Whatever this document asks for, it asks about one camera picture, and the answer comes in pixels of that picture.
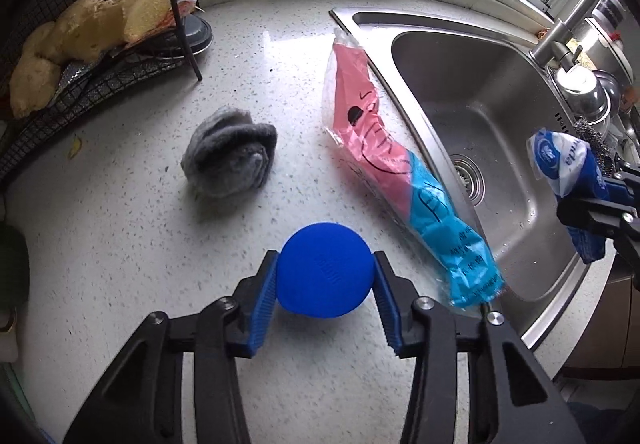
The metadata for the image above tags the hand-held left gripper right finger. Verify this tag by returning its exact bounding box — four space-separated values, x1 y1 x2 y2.
372 250 586 444

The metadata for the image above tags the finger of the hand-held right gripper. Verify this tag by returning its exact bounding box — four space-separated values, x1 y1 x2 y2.
556 195 640 250
599 160 640 205

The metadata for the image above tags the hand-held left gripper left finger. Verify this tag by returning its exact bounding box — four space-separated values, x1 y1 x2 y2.
62 250 281 444

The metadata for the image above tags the blue tissue packet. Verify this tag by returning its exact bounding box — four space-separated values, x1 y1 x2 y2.
526 126 616 265

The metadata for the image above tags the blue round lid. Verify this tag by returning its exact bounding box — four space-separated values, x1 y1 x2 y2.
277 222 376 321

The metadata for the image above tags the steel wool scrubber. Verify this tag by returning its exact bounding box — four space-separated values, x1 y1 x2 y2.
570 116 616 165

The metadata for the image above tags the dark metal bowl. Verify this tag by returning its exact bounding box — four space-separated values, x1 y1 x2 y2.
595 70 626 115

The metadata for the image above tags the kitchen base cabinet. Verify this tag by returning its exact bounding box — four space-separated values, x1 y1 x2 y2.
550 264 640 385

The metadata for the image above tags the pink and blue plastic package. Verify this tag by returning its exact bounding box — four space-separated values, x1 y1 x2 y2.
322 26 505 309

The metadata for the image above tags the grey cloth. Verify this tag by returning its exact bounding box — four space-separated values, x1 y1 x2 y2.
181 107 279 197

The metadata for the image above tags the stainless steel sink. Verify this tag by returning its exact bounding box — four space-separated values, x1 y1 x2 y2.
329 8 626 350

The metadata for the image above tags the metal faucet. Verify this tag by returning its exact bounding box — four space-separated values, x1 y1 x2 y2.
530 0 621 75

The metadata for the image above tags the white rice cooker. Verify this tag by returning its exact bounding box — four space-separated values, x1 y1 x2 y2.
585 0 631 45

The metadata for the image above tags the black round lid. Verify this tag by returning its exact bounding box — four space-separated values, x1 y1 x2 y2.
150 16 213 57

